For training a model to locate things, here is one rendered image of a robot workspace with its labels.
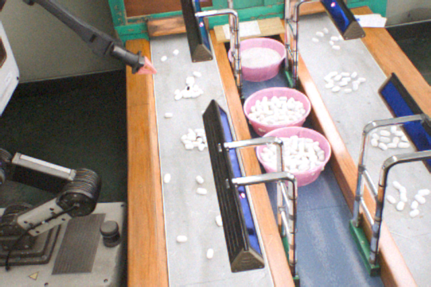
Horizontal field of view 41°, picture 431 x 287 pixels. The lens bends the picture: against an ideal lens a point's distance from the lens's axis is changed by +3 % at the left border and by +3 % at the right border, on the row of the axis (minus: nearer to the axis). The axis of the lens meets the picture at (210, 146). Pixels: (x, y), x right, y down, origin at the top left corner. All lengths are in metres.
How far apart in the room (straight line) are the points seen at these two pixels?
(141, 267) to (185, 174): 0.45
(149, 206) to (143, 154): 0.28
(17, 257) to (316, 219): 1.10
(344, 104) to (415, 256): 0.79
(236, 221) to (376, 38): 1.60
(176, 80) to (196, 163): 0.59
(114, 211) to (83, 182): 0.36
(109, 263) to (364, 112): 1.14
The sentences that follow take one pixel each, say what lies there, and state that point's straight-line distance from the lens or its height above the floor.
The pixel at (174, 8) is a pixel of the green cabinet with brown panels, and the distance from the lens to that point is 2.88.
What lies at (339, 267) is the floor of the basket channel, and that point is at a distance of 1.85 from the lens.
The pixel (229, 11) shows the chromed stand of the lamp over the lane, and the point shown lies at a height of 1.11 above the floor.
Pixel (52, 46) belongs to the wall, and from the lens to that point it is 3.94.
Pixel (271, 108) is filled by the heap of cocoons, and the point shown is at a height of 0.72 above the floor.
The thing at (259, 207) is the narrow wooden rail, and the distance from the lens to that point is 1.88.
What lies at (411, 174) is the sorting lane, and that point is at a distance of 2.08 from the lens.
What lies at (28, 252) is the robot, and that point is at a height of 0.52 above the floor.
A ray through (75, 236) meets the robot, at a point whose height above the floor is 0.48.
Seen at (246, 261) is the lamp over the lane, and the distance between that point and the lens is 1.33.
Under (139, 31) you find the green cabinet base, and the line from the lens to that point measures 2.91.
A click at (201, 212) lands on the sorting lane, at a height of 0.74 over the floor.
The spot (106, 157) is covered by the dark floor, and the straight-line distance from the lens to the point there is 3.41.
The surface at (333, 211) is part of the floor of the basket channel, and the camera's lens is 2.00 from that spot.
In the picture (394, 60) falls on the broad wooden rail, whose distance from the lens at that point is 2.63.
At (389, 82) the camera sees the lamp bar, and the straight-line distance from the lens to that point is 1.87.
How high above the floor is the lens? 2.10
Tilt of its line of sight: 39 degrees down
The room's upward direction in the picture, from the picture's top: 6 degrees counter-clockwise
